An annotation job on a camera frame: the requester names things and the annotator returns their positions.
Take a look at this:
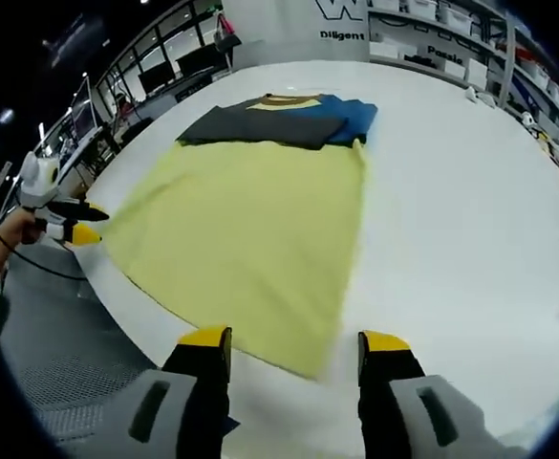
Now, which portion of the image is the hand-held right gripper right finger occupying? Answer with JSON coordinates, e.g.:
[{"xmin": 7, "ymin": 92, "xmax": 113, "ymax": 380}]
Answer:
[{"xmin": 357, "ymin": 329, "xmax": 514, "ymax": 459}]

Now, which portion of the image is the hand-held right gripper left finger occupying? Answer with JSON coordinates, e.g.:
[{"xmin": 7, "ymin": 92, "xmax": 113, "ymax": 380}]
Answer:
[{"xmin": 116, "ymin": 325, "xmax": 233, "ymax": 459}]

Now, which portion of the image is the yellow blue grey garment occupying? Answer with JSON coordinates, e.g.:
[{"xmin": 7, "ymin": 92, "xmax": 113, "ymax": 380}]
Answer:
[{"xmin": 87, "ymin": 92, "xmax": 381, "ymax": 383}]

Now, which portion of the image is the person's left hand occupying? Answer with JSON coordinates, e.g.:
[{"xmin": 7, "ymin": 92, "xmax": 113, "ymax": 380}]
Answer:
[{"xmin": 0, "ymin": 208, "xmax": 47, "ymax": 246}]

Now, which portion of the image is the white side desk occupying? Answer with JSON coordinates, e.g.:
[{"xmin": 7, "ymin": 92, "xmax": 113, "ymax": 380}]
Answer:
[{"xmin": 42, "ymin": 122, "xmax": 118, "ymax": 193}]

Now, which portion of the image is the grey mesh office chair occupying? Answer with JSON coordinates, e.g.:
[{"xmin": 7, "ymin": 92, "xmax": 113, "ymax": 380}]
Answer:
[{"xmin": 0, "ymin": 248, "xmax": 181, "ymax": 432}]

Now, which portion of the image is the black computer monitor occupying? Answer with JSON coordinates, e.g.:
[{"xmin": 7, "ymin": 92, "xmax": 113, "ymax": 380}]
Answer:
[
  {"xmin": 175, "ymin": 46, "xmax": 217, "ymax": 80},
  {"xmin": 137, "ymin": 58, "xmax": 176, "ymax": 99}
]

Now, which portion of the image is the red and black hanging bag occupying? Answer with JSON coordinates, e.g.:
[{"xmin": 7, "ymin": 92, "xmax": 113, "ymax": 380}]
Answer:
[{"xmin": 213, "ymin": 11, "xmax": 243, "ymax": 52}]

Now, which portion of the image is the small white item on table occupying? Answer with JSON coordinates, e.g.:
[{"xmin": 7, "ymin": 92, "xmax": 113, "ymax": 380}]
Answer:
[{"xmin": 464, "ymin": 87, "xmax": 496, "ymax": 107}]

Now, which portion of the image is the grey metal shelf unit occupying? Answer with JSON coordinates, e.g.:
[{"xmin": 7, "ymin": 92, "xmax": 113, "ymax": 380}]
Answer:
[{"xmin": 367, "ymin": 0, "xmax": 559, "ymax": 145}]

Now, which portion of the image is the row of white storage bins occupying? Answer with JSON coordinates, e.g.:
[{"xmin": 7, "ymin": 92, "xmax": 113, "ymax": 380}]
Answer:
[{"xmin": 397, "ymin": 0, "xmax": 559, "ymax": 121}]

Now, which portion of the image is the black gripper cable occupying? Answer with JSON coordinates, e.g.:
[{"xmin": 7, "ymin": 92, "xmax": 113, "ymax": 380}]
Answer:
[{"xmin": 1, "ymin": 241, "xmax": 90, "ymax": 282}]

